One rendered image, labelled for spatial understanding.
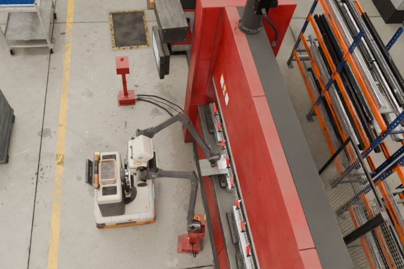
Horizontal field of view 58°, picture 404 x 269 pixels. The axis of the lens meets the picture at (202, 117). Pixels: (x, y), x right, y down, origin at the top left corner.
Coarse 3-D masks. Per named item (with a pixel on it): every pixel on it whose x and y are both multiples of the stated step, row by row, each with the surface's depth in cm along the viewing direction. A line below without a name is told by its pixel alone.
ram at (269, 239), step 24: (216, 72) 365; (216, 96) 374; (240, 96) 291; (240, 120) 297; (240, 144) 303; (240, 168) 309; (264, 168) 251; (264, 192) 256; (264, 216) 260; (264, 240) 265; (264, 264) 269; (288, 264) 223
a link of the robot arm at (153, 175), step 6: (150, 174) 328; (156, 174) 326; (162, 174) 327; (168, 174) 326; (174, 174) 325; (180, 174) 323; (186, 174) 321; (192, 174) 319; (192, 180) 321; (198, 180) 326
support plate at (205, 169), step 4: (200, 160) 371; (204, 160) 372; (220, 160) 374; (224, 160) 374; (200, 164) 369; (204, 164) 369; (208, 164) 370; (200, 168) 366; (204, 168) 367; (208, 168) 367; (212, 168) 368; (216, 168) 368; (204, 172) 364; (208, 172) 365; (212, 172) 365; (216, 172) 366; (220, 172) 366; (224, 172) 367
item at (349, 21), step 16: (336, 0) 469; (336, 16) 448; (352, 16) 454; (368, 16) 451; (352, 32) 437; (368, 32) 440; (368, 48) 422; (384, 48) 424; (368, 64) 411; (384, 64) 413; (368, 80) 395; (384, 80) 396; (400, 80) 397; (400, 96) 388; (400, 112) 373
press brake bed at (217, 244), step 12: (204, 156) 411; (204, 180) 424; (204, 192) 454; (204, 204) 445; (216, 204) 368; (216, 216) 372; (216, 228) 378; (216, 240) 383; (216, 252) 389; (216, 264) 408; (228, 264) 337
